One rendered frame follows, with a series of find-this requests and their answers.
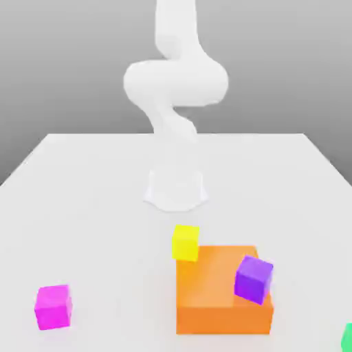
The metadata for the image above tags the small yellow cube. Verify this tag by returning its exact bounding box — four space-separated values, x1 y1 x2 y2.
171 224 201 263

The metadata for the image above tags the small purple cube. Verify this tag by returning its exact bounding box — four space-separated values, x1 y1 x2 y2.
233 254 274 306

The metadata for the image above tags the small magenta cube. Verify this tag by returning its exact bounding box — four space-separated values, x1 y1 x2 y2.
34 284 73 331

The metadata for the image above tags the small green cube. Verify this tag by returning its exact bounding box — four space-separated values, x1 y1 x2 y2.
340 322 352 352

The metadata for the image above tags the large orange box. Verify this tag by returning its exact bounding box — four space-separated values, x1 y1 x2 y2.
175 245 275 336

